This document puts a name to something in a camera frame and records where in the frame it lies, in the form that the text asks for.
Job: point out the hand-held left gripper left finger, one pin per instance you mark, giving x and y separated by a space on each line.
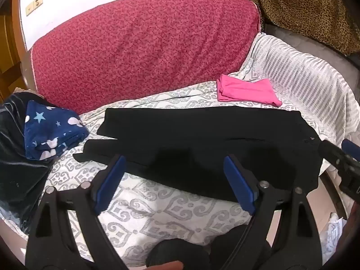
111 180

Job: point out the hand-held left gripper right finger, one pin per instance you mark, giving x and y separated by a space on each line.
239 182

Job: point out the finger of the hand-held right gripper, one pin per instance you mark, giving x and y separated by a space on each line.
353 150
333 156

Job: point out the black pants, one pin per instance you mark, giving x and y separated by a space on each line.
197 146

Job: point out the white grey patterned bedsheet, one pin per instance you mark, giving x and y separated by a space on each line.
157 211

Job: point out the blue star print cloth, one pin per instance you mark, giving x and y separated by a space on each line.
53 129

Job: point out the white striped cover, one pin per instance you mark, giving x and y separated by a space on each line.
303 76

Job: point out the pink folded cloth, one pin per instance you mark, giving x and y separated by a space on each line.
247 90

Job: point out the dark velvet cloth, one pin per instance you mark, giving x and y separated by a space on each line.
17 174

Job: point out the leopard print cloth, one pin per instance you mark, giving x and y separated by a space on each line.
309 8

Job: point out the wooden door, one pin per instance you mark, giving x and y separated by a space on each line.
8 47

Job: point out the beige wall switch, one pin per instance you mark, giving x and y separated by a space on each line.
29 9
38 1

